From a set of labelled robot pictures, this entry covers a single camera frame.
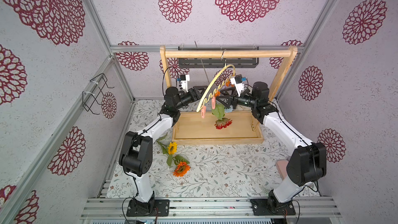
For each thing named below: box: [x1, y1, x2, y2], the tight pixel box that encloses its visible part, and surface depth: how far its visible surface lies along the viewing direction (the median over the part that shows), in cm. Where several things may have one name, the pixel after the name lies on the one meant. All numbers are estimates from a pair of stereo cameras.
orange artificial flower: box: [166, 154, 192, 177], surface depth 85 cm
